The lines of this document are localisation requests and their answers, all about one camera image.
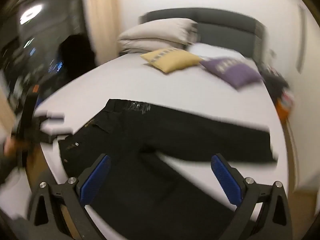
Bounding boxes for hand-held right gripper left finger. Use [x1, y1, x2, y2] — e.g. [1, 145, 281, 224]
[27, 153, 111, 240]

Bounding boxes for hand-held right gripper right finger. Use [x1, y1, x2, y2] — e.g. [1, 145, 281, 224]
[210, 153, 293, 240]

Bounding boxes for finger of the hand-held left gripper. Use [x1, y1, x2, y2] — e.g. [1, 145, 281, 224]
[35, 112, 66, 124]
[35, 131, 62, 144]

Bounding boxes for black pants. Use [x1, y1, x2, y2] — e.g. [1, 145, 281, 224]
[58, 98, 278, 240]

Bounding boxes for person's left hand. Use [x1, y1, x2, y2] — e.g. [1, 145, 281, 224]
[3, 139, 32, 157]

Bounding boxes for black chair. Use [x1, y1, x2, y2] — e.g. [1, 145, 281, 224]
[59, 35, 97, 80]

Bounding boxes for dark window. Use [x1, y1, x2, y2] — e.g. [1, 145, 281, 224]
[0, 0, 87, 105]

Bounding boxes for orange box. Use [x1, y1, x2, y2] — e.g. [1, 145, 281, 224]
[275, 92, 294, 122]

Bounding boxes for white bed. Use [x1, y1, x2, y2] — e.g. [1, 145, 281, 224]
[35, 44, 288, 240]

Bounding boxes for beige curtain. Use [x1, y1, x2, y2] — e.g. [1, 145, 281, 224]
[84, 0, 120, 67]

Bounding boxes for purple cushion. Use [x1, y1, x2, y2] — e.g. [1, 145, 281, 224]
[200, 57, 264, 90]

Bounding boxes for dark bedside clutter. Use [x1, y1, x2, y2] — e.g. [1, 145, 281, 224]
[260, 62, 292, 98]

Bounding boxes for white pillow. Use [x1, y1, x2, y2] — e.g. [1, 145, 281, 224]
[189, 42, 248, 62]

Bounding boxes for yellow cushion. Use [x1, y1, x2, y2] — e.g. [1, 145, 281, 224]
[140, 47, 203, 73]

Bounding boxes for grey bed headboard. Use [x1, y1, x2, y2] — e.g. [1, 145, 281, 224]
[140, 7, 265, 58]

